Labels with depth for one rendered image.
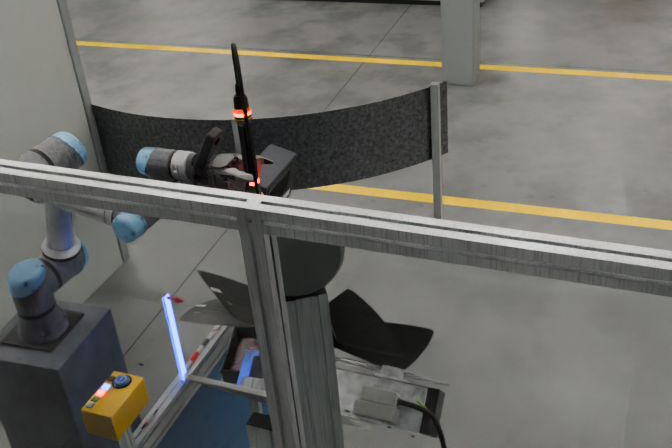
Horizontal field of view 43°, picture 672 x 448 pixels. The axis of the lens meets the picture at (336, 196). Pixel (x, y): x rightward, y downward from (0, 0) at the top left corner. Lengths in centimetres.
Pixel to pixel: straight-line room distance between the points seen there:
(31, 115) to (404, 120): 175
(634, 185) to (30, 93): 337
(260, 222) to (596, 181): 425
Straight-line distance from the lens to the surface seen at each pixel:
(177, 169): 224
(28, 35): 420
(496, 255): 114
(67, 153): 254
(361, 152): 422
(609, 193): 526
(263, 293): 131
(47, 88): 431
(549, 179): 536
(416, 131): 431
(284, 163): 307
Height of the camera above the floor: 268
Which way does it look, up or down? 31 degrees down
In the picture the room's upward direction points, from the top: 5 degrees counter-clockwise
